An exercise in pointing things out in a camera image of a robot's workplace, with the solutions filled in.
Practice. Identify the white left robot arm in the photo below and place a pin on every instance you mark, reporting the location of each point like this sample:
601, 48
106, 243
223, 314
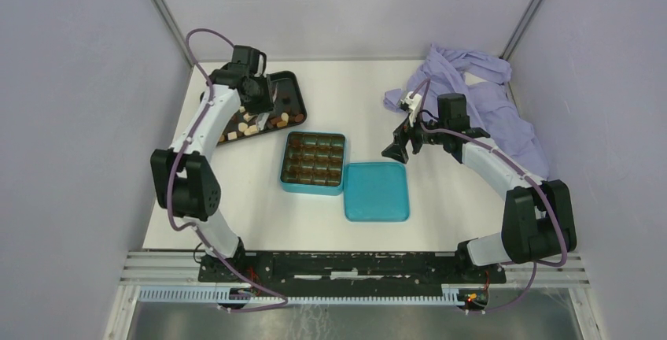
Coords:
185, 183

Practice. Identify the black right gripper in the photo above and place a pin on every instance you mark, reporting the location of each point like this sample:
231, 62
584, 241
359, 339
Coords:
397, 149

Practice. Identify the teal chocolate box with dividers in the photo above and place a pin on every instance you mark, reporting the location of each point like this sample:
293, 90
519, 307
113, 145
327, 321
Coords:
313, 163

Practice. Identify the black chocolate tray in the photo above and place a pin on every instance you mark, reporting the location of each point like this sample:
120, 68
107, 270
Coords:
281, 103

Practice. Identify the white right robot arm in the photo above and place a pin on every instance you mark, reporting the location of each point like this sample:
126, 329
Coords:
537, 223

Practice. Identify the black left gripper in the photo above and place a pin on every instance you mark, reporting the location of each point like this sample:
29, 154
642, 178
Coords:
267, 104

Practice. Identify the lavender crumpled cloth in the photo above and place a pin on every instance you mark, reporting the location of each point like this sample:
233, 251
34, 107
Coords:
483, 79

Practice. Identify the teal box lid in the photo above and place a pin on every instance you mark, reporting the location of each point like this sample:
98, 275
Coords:
376, 192

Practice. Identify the steel tongs white handle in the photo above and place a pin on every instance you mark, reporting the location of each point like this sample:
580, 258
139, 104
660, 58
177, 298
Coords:
263, 121

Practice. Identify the white cable duct rail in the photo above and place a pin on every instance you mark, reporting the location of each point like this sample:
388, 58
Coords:
223, 295

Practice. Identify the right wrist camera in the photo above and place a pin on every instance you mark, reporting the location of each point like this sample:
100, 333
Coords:
410, 102

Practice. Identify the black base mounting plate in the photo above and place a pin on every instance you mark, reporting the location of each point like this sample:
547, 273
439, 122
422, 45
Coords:
279, 266

